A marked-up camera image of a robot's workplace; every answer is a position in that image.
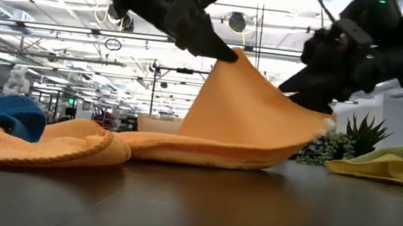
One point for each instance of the black camera stand frame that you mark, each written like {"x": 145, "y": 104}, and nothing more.
{"x": 153, "y": 92}

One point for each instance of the orange translucent plastic bin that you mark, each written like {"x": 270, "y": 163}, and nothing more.
{"x": 158, "y": 125}

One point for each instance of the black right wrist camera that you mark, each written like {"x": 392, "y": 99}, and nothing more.
{"x": 353, "y": 31}

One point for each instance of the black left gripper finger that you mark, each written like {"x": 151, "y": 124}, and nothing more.
{"x": 198, "y": 36}

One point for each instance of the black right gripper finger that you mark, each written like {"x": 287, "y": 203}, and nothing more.
{"x": 307, "y": 83}
{"x": 324, "y": 102}

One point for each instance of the yellow microfiber towel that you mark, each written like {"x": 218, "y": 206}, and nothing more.
{"x": 389, "y": 170}

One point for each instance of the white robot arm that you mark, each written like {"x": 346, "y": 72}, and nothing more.
{"x": 16, "y": 84}

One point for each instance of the green artificial succulent plant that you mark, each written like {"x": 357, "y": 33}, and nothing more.
{"x": 364, "y": 137}

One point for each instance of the orange microfiber towel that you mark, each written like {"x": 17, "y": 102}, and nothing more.
{"x": 240, "y": 106}
{"x": 30, "y": 146}

